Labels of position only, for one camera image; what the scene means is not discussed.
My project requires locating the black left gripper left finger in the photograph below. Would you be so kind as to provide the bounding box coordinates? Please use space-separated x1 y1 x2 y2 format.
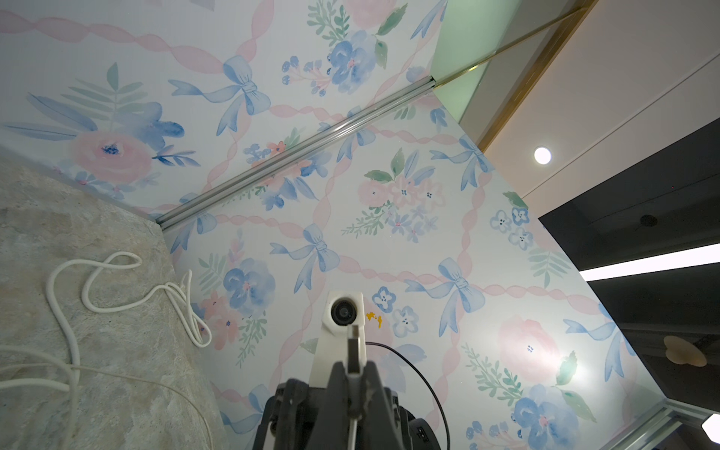
314 362 350 449

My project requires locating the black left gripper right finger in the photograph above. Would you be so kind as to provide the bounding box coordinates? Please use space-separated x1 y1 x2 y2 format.
356 361 405 450

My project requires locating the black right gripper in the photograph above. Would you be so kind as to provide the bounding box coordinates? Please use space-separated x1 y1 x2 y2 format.
251 379 440 449

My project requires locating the round ceiling light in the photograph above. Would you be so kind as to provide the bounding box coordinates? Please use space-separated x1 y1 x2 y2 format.
534 146 552 165

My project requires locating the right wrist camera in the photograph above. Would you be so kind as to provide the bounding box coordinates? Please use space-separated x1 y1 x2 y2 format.
309 291 368 388

